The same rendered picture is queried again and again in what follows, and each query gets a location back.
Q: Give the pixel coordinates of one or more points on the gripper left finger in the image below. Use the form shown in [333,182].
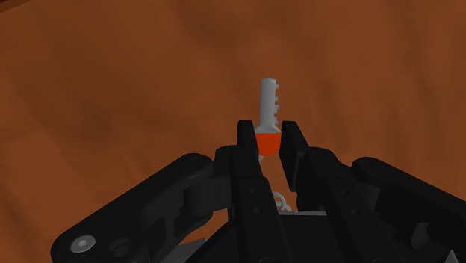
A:
[244,174]

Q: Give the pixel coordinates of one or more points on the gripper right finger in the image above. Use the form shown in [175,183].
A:
[327,174]

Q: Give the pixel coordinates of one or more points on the grey key with orange head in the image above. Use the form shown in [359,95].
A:
[268,142]

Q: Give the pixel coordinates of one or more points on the brown fabric bed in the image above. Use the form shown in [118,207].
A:
[109,91]

